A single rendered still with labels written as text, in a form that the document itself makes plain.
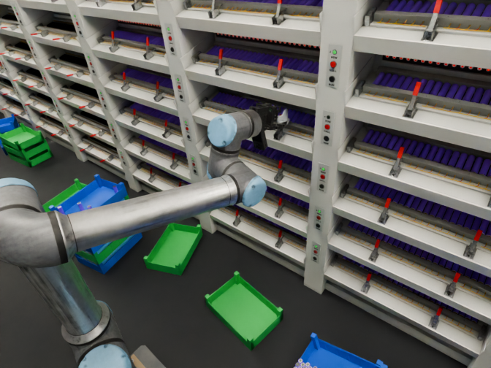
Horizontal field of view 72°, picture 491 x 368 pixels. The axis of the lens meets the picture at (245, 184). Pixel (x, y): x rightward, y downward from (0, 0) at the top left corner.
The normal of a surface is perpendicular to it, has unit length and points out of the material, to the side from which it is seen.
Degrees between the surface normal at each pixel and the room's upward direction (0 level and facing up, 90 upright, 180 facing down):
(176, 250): 0
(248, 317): 0
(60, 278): 94
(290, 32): 106
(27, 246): 58
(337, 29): 90
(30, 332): 0
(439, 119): 15
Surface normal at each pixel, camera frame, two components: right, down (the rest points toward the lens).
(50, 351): -0.06, -0.80
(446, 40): -0.22, -0.63
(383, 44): -0.58, 0.70
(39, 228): 0.23, -0.49
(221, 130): -0.59, 0.22
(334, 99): -0.61, 0.50
